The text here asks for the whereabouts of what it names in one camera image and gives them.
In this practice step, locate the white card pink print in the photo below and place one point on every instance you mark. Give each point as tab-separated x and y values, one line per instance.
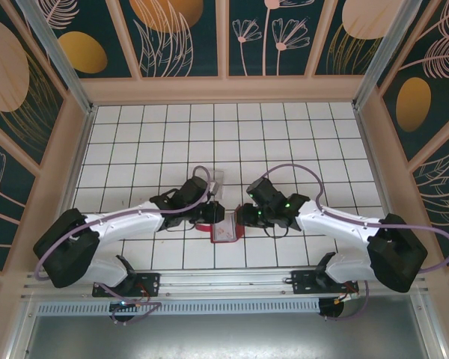
224	229

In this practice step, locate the red leather card holder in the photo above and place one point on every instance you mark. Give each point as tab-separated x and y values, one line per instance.
226	239

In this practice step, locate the clear acrylic card box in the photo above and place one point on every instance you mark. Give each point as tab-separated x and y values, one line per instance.
219	177

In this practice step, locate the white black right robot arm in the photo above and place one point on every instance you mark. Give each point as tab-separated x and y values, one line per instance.
336	224

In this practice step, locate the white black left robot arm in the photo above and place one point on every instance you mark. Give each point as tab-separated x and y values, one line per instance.
123	224

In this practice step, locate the grey metal sheet panel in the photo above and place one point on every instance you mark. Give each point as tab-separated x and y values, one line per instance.
224	336

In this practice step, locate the aluminium frame rail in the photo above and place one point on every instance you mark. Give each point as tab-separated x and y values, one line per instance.
224	280

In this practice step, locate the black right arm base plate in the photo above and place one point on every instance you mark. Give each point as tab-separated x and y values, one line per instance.
303	284

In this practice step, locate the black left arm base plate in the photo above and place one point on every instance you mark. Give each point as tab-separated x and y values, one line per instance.
149	284

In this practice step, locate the aluminium corner post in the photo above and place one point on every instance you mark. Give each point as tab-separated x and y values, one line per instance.
380	56
60	60

